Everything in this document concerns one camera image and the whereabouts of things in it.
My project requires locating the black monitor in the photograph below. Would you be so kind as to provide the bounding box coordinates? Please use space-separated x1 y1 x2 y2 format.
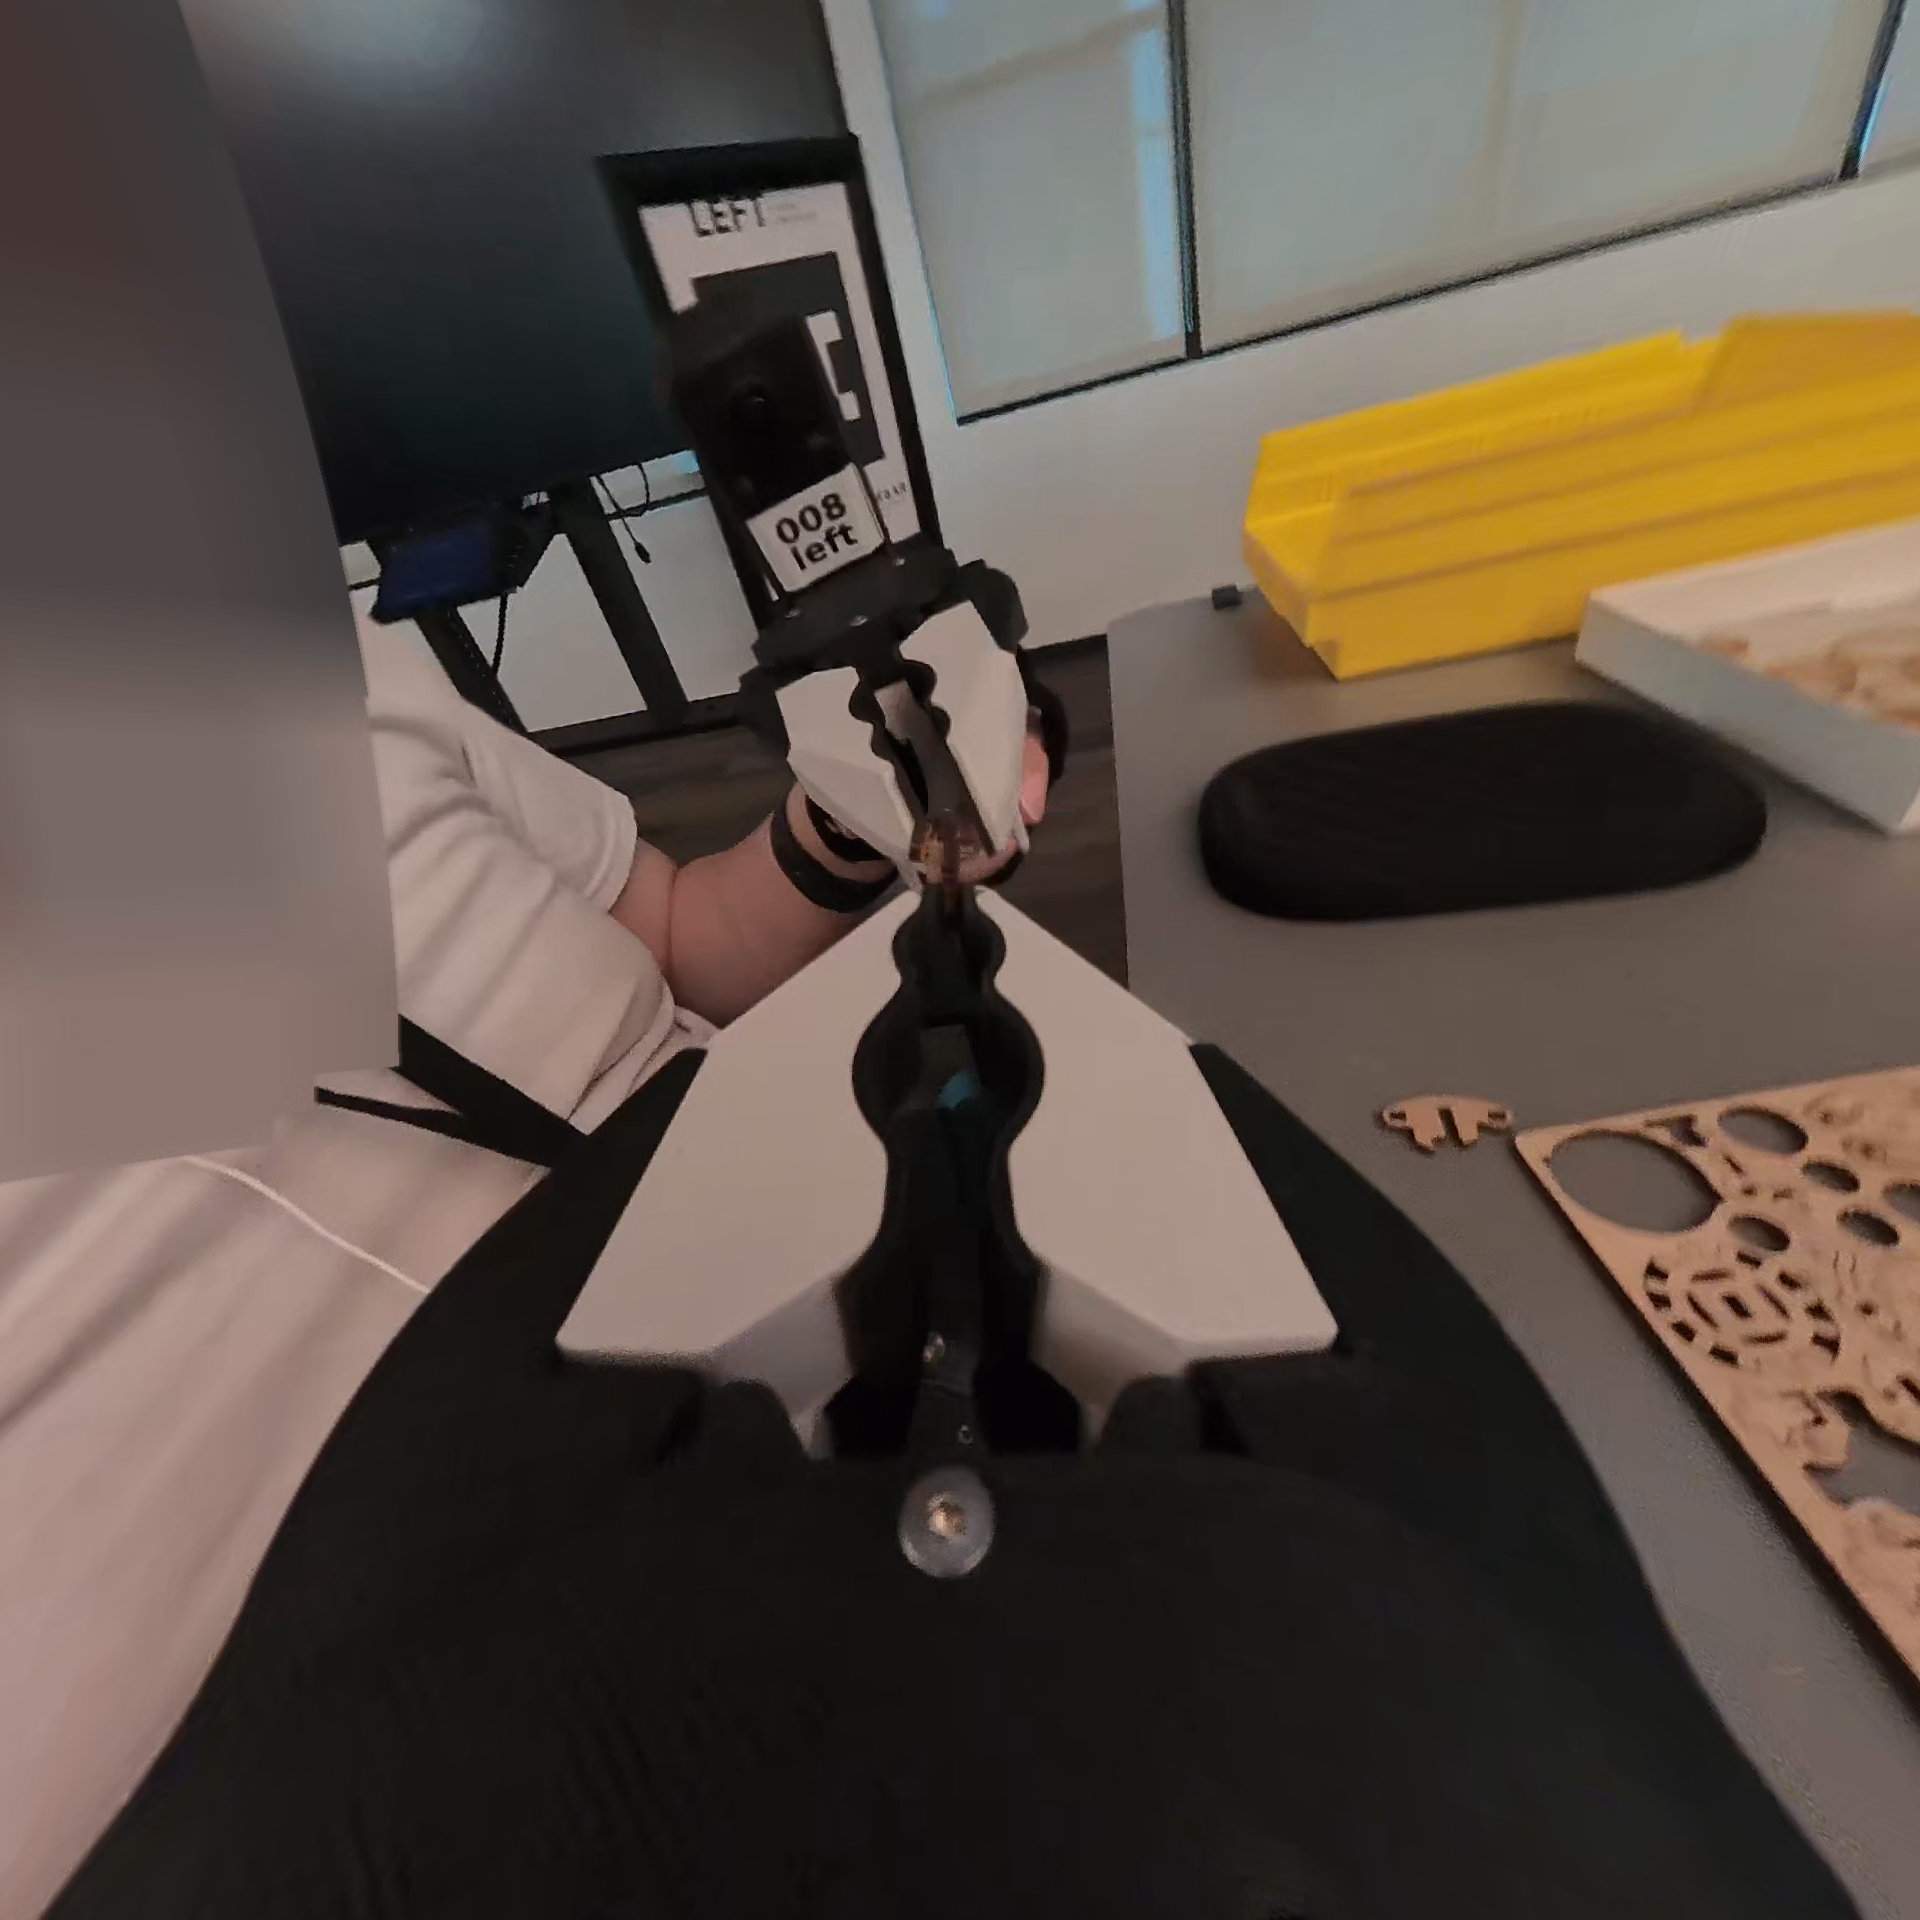
181 0 849 544

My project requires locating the white cardboard tray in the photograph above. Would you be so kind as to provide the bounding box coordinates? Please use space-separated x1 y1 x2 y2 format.
1574 534 1920 839

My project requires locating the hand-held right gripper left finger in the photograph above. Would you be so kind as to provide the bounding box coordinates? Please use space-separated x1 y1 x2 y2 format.
554 885 964 1453

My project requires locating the person's left hand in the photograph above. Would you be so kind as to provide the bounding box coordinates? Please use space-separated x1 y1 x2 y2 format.
958 718 1051 887

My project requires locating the stack of yellow plastic bins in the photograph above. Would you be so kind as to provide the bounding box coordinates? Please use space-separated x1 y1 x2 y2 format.
1241 308 1920 678

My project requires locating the wooden parts sheet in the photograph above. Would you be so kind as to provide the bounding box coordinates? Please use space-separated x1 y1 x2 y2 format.
1513 1063 1920 1682

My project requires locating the black mesh wrist rest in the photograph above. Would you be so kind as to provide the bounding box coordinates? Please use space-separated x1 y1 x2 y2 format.
1197 699 1769 925

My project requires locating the frosted glass window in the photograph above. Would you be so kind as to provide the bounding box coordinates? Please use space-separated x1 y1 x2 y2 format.
822 0 1920 423

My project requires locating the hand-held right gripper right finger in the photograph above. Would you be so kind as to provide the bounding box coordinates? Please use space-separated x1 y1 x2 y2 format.
946 885 1342 1453

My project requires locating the black lanyard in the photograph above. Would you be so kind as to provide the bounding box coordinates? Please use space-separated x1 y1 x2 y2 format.
314 1017 593 1171

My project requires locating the small notched wooden part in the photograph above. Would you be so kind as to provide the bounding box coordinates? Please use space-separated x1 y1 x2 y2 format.
1379 1092 1518 1151

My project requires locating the blue box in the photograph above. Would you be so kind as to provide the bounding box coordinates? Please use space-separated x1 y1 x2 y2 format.
367 509 529 622

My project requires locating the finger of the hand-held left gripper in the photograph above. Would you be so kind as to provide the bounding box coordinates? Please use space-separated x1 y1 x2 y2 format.
898 606 1034 885
780 664 931 887

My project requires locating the pile of tan rubber bands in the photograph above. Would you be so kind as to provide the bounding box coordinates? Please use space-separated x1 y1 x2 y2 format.
1692 629 1920 736

